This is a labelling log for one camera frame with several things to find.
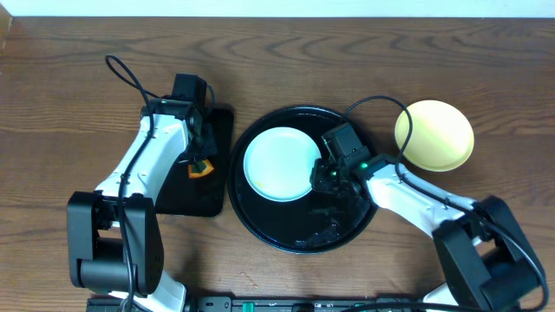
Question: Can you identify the orange green sponge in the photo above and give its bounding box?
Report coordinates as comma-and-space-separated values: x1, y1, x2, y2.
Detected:
187, 159, 214, 179

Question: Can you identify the light blue plate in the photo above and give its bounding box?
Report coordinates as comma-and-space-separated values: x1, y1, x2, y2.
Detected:
243, 127, 321, 202

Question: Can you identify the yellow plate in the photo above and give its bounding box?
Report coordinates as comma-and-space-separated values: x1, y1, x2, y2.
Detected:
394, 100, 474, 172

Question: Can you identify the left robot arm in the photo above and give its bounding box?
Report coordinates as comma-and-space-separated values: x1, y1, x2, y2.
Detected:
67, 98, 216, 311

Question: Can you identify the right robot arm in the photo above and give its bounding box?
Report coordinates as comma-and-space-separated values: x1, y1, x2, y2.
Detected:
310, 151, 550, 311

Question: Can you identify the round black tray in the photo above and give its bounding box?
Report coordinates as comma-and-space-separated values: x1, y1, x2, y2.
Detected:
227, 106, 378, 254

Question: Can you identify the black rectangular tray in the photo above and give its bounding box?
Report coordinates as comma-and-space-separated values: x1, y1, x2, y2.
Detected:
155, 108, 234, 217

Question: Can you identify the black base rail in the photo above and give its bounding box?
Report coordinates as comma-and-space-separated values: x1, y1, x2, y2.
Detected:
85, 295, 434, 312

